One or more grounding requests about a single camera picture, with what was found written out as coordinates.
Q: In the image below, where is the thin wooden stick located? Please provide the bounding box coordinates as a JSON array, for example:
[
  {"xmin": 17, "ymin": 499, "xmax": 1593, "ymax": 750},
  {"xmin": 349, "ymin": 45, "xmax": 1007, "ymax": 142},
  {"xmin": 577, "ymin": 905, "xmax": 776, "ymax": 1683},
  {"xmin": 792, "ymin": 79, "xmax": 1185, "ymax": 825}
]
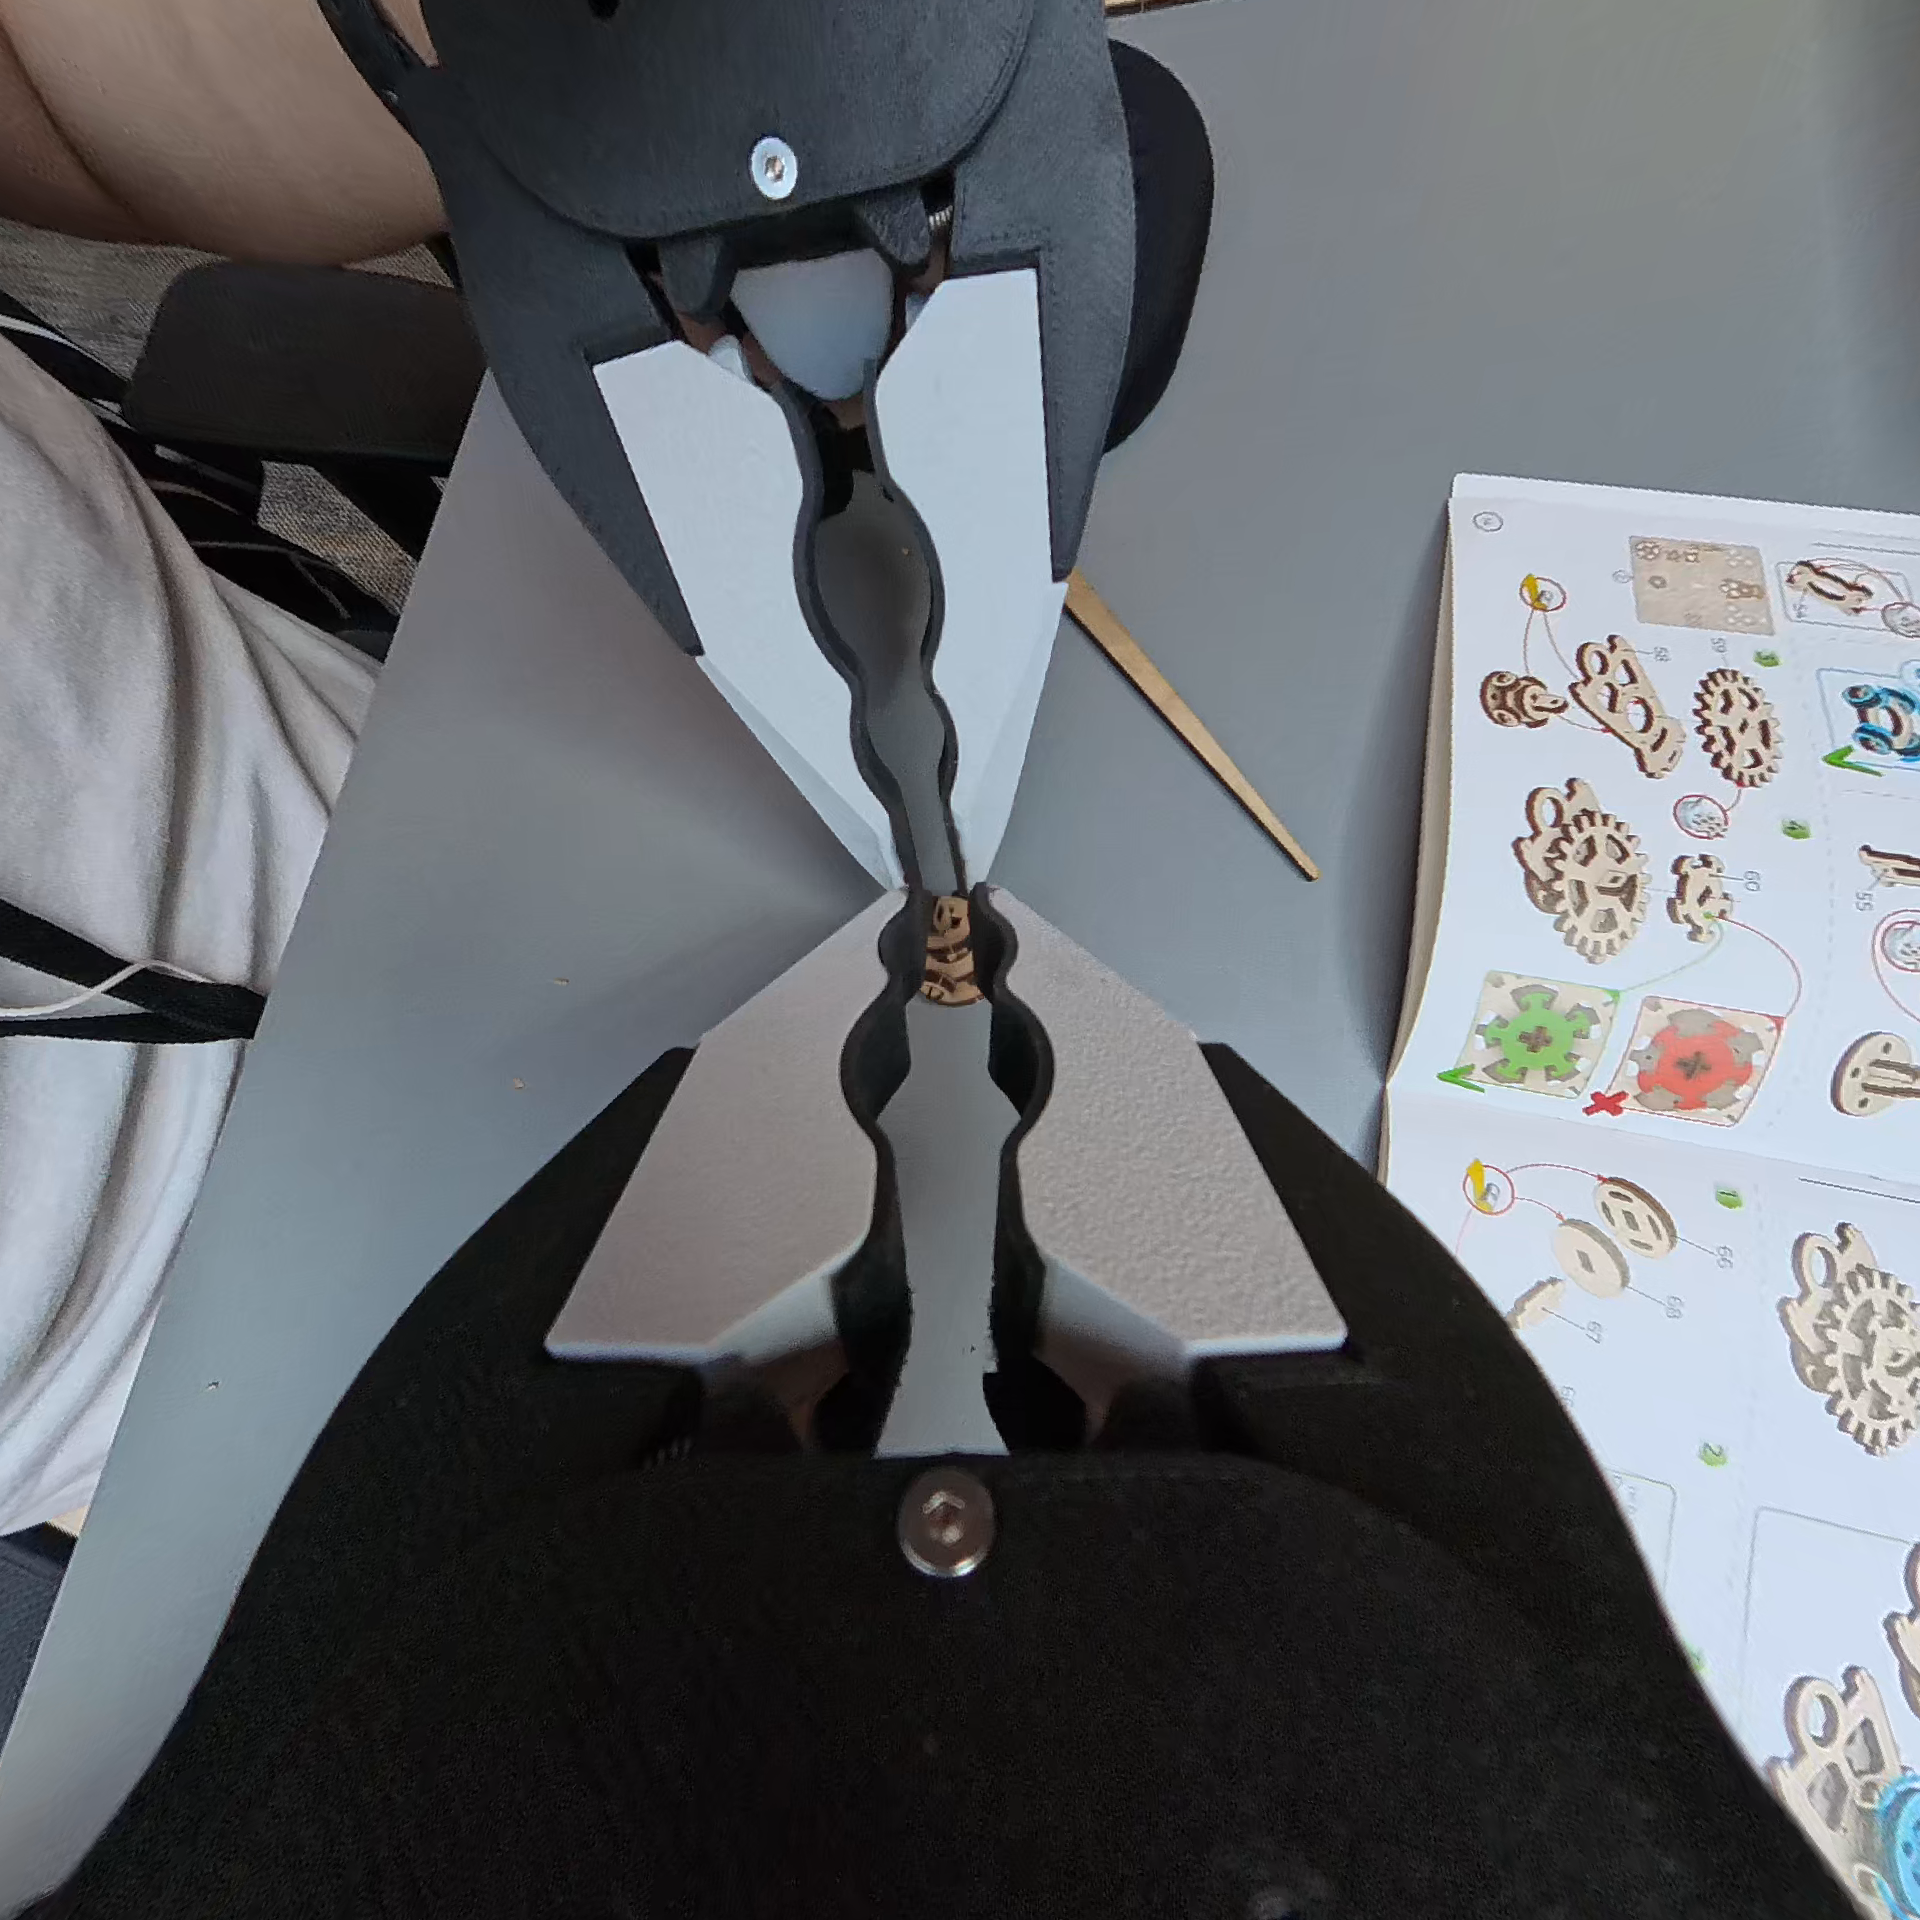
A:
[{"xmin": 1063, "ymin": 568, "xmax": 1324, "ymax": 884}]

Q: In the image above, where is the person's white shirt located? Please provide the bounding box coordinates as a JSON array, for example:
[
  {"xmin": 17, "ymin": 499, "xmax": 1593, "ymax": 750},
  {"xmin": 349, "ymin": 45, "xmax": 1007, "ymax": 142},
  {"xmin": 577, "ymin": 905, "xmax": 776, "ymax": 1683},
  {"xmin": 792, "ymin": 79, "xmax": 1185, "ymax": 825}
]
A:
[{"xmin": 0, "ymin": 337, "xmax": 380, "ymax": 1536}]

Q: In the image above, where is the small wooden gear piece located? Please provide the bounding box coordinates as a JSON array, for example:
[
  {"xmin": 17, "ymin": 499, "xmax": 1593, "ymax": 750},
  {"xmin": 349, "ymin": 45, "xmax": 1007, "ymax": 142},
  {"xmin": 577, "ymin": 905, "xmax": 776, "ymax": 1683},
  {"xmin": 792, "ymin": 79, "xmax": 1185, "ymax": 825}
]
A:
[{"xmin": 923, "ymin": 892, "xmax": 991, "ymax": 1009}]

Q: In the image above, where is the black office chair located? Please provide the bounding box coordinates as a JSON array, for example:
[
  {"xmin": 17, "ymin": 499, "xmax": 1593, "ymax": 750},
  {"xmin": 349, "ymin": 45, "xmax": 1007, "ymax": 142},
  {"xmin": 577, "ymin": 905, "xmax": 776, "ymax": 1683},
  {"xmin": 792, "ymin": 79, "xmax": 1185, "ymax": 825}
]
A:
[{"xmin": 0, "ymin": 216, "xmax": 490, "ymax": 654}]

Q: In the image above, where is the puzzle instruction booklet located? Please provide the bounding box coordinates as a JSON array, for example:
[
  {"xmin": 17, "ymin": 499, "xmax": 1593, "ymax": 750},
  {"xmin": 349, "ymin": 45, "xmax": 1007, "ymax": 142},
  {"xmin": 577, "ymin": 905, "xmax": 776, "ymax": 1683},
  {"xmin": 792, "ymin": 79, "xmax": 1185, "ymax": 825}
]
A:
[{"xmin": 1377, "ymin": 473, "xmax": 1920, "ymax": 1920}]

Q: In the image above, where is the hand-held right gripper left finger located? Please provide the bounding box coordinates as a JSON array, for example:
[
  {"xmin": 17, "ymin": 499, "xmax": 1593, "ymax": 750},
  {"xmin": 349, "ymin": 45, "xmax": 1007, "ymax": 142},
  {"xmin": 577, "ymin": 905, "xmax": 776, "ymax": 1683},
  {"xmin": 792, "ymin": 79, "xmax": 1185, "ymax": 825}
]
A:
[{"xmin": 544, "ymin": 884, "xmax": 923, "ymax": 1454}]

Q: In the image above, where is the person's left forearm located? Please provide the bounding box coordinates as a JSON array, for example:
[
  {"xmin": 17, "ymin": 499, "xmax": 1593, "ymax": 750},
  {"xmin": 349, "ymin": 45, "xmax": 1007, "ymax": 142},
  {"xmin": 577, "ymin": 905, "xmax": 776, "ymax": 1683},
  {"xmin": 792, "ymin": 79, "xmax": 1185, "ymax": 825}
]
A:
[{"xmin": 0, "ymin": 0, "xmax": 452, "ymax": 265}]

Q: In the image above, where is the black strap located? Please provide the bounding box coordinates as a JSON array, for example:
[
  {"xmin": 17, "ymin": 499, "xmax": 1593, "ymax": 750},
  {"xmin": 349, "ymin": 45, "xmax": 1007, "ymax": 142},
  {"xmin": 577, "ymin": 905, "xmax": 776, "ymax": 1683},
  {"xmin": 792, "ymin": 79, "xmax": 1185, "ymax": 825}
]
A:
[{"xmin": 0, "ymin": 896, "xmax": 266, "ymax": 1045}]

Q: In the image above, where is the grey desk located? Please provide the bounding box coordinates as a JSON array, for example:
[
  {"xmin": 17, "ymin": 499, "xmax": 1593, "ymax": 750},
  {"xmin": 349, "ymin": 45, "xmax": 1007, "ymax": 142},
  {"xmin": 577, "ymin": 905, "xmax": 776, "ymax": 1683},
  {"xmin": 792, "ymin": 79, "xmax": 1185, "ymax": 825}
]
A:
[{"xmin": 0, "ymin": 0, "xmax": 1920, "ymax": 1914}]

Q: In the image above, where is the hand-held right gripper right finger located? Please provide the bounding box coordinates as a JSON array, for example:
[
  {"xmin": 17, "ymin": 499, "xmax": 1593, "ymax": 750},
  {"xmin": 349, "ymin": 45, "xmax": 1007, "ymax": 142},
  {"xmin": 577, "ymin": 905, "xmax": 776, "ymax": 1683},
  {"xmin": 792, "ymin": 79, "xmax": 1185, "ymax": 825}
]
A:
[{"xmin": 972, "ymin": 884, "xmax": 1348, "ymax": 1416}]

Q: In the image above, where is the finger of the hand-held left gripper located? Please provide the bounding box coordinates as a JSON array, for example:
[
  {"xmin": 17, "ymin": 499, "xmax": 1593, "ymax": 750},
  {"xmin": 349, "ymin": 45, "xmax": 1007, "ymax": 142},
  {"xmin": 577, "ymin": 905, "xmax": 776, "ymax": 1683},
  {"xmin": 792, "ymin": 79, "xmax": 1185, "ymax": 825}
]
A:
[
  {"xmin": 868, "ymin": 264, "xmax": 1070, "ymax": 890},
  {"xmin": 591, "ymin": 342, "xmax": 919, "ymax": 901}
]

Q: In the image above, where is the thin white cable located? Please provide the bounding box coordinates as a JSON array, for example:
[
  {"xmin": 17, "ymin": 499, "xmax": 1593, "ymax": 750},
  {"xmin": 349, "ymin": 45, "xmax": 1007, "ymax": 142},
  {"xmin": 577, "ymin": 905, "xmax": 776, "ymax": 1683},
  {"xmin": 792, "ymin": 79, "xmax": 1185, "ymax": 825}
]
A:
[{"xmin": 0, "ymin": 959, "xmax": 227, "ymax": 1025}]

